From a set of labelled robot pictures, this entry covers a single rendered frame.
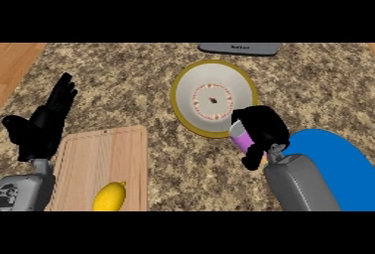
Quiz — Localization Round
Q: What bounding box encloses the white bowl with yellow rim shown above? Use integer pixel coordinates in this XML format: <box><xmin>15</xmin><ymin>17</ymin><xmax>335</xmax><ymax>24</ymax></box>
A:
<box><xmin>170</xmin><ymin>59</ymin><xmax>260</xmax><ymax>139</ymax></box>

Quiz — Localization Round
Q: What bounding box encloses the yellow lemon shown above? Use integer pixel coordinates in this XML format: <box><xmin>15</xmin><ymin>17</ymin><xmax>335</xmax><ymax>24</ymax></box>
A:
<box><xmin>93</xmin><ymin>181</ymin><xmax>127</xmax><ymax>212</ymax></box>

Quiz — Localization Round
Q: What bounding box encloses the wooden cutting board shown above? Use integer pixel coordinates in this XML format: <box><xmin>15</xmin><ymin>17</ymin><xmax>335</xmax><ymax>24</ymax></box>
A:
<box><xmin>44</xmin><ymin>124</ymin><xmax>149</xmax><ymax>212</ymax></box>

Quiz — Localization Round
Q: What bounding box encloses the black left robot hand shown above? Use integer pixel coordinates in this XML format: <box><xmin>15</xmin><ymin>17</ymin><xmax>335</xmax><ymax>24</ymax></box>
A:
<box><xmin>0</xmin><ymin>72</ymin><xmax>80</xmax><ymax>163</ymax></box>

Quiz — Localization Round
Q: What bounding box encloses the purple can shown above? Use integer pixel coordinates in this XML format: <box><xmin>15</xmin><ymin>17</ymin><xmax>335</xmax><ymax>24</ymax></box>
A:
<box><xmin>229</xmin><ymin>120</ymin><xmax>269</xmax><ymax>157</ymax></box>

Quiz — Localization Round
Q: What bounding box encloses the blue plate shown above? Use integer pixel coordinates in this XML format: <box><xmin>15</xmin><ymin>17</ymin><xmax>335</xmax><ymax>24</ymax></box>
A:
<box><xmin>281</xmin><ymin>128</ymin><xmax>375</xmax><ymax>212</ymax></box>

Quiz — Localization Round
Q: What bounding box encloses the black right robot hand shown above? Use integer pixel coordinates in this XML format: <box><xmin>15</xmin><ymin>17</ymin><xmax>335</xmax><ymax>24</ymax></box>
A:
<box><xmin>230</xmin><ymin>105</ymin><xmax>291</xmax><ymax>172</ymax></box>

